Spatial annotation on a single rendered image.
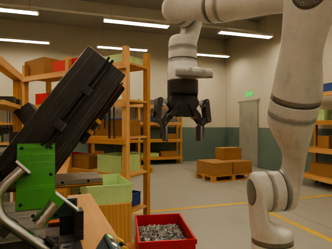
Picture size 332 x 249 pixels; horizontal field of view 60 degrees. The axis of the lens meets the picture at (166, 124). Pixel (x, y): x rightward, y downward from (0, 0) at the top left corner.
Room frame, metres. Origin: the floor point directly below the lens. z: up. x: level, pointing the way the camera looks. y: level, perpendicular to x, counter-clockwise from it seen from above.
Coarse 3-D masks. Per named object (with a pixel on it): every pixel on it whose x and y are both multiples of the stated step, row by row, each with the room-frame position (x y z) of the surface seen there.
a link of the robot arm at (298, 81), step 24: (288, 0) 0.47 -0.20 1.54; (312, 0) 0.45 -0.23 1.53; (288, 24) 0.49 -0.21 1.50; (312, 24) 0.46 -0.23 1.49; (288, 48) 0.50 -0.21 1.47; (312, 48) 0.47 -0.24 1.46; (288, 72) 0.51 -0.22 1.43; (312, 72) 0.49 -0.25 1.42; (288, 96) 0.52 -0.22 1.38; (312, 96) 0.51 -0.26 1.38
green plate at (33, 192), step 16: (32, 144) 0.94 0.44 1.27; (16, 160) 0.91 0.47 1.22; (32, 160) 0.93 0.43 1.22; (48, 160) 0.95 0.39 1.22; (32, 176) 0.92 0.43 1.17; (48, 176) 0.93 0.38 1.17; (16, 192) 0.89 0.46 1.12; (32, 192) 0.91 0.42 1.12; (48, 192) 0.92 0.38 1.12; (16, 208) 0.88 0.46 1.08; (32, 208) 0.89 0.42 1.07
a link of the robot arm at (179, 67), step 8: (168, 64) 0.69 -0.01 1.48; (176, 64) 0.67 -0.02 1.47; (184, 64) 0.66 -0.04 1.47; (192, 64) 0.67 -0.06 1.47; (168, 72) 0.69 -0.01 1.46; (176, 72) 0.62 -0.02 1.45; (184, 72) 0.62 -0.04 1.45; (192, 72) 0.63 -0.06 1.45; (200, 72) 0.64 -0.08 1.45; (208, 72) 0.64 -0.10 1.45
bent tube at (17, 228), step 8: (16, 168) 0.88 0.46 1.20; (24, 168) 0.88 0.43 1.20; (8, 176) 0.86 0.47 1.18; (16, 176) 0.87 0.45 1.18; (0, 184) 0.85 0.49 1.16; (8, 184) 0.86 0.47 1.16; (0, 192) 0.84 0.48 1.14; (0, 200) 0.84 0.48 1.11; (0, 208) 0.84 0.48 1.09; (0, 216) 0.83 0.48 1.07; (8, 216) 0.85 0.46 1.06; (0, 224) 0.83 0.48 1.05; (8, 224) 0.83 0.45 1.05; (16, 224) 0.84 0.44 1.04; (16, 232) 0.83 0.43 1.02; (24, 232) 0.84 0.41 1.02; (24, 240) 0.84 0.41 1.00; (32, 240) 0.84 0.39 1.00; (40, 240) 0.85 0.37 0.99; (40, 248) 0.84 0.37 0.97; (48, 248) 0.85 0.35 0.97
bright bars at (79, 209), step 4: (56, 192) 1.09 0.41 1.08; (60, 196) 1.07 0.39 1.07; (64, 200) 1.07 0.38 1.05; (68, 204) 1.08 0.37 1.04; (72, 204) 1.11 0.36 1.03; (72, 208) 1.08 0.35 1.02; (76, 208) 1.09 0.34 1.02; (80, 208) 1.12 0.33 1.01; (76, 212) 1.08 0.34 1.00; (80, 212) 1.08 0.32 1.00; (76, 216) 1.08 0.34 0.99; (80, 216) 1.08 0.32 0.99; (76, 220) 1.08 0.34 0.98; (80, 220) 1.08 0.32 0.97; (76, 224) 1.08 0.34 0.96; (80, 224) 1.08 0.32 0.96; (76, 228) 1.08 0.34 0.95; (80, 228) 1.08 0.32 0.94; (76, 232) 1.08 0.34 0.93; (80, 232) 1.08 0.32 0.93; (76, 236) 1.08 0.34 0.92; (80, 236) 1.08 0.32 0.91; (76, 240) 1.08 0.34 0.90
